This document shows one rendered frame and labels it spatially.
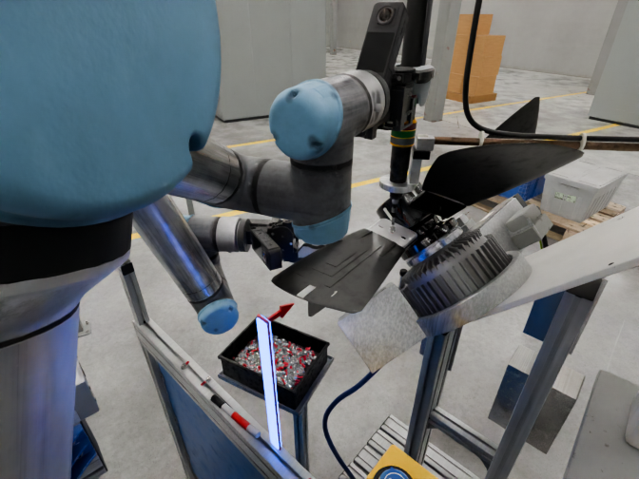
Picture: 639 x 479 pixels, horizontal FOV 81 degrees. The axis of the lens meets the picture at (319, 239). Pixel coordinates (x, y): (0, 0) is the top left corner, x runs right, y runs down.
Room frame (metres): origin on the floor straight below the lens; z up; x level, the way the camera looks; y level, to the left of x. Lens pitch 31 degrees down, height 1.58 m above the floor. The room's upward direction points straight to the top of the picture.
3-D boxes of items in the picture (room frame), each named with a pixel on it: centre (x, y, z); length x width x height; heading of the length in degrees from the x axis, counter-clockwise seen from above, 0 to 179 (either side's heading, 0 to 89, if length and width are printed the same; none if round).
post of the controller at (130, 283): (0.76, 0.48, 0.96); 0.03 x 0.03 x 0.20; 48
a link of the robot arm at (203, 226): (0.69, 0.26, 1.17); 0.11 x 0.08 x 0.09; 85
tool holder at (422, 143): (0.67, -0.16, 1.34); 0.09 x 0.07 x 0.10; 83
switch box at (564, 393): (0.62, -0.55, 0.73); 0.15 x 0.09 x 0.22; 48
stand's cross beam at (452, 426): (0.63, -0.40, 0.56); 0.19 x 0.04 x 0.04; 48
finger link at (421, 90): (0.64, -0.17, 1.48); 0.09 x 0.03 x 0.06; 138
